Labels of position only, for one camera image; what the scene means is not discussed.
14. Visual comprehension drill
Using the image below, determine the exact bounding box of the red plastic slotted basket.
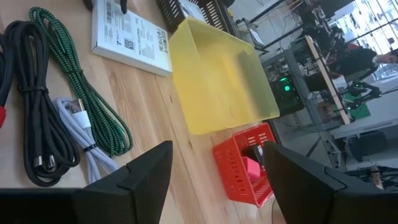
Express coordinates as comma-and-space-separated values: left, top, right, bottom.
213, 122, 278, 209

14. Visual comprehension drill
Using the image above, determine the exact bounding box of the black computer with green light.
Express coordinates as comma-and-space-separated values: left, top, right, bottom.
269, 76, 306, 118

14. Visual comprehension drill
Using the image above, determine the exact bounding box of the black USB wall charger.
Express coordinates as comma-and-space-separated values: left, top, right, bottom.
244, 143, 266, 166

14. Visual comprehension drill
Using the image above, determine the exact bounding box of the black cable with red strap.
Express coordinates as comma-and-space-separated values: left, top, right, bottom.
0, 32, 15, 129

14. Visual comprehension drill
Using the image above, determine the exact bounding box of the yellow translucent plastic bin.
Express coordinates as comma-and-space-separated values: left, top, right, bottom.
169, 17, 281, 136

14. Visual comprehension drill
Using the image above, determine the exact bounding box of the black plastic slotted basket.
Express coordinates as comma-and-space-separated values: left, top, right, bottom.
155, 0, 239, 35

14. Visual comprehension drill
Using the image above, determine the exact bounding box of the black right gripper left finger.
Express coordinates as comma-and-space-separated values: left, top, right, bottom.
0, 140, 174, 224

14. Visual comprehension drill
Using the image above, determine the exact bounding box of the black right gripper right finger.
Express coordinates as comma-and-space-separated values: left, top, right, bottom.
262, 141, 398, 224

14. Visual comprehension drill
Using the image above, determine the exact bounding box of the black cable with black tie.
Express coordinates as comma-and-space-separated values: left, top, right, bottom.
1, 20, 81, 188

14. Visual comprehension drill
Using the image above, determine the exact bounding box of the white braided USB cable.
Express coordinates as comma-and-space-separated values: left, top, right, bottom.
52, 96, 121, 185

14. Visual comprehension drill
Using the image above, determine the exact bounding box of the person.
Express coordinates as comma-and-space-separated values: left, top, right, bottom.
328, 45, 398, 79

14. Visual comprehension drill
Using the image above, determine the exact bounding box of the green black braided cable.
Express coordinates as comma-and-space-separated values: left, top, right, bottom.
29, 6, 134, 157

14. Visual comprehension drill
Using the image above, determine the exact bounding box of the wooden top desk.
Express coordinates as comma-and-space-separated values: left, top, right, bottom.
303, 35, 353, 126

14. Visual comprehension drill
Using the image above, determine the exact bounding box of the pink USB wall charger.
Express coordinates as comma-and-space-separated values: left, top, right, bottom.
241, 156, 262, 180

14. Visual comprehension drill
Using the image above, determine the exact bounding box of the white cardboard box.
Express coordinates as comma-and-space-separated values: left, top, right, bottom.
91, 0, 174, 78
179, 0, 207, 24

